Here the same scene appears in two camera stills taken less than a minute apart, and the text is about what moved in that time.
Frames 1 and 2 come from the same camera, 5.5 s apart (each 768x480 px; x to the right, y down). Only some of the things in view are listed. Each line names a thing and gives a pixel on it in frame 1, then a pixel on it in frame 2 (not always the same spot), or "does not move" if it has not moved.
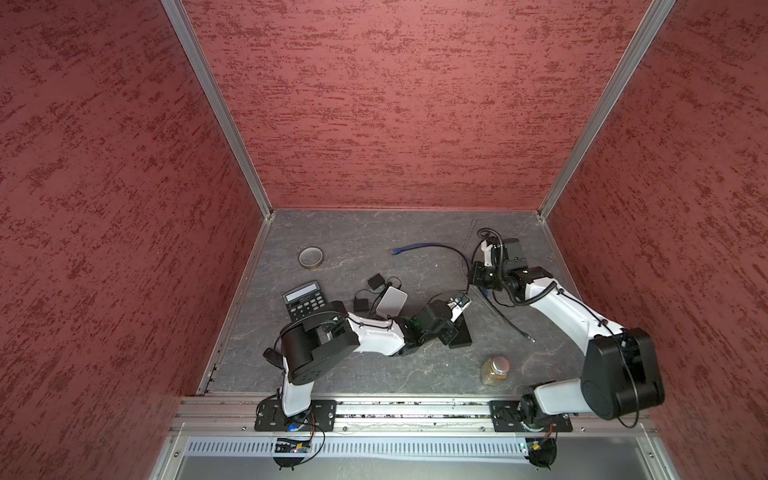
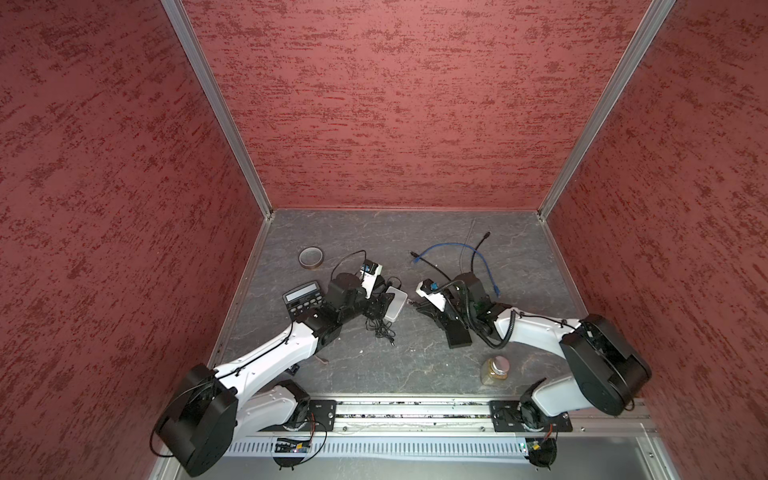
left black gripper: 449,335 -> 378,307
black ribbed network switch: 463,337 does not move
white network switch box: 392,301 does not move
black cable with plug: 485,292 -> 487,235
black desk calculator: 304,300 does not move
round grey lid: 310,257 does not move
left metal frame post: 183,27 does not move
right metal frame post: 654,19 does not move
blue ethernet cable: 399,249 -> 496,289
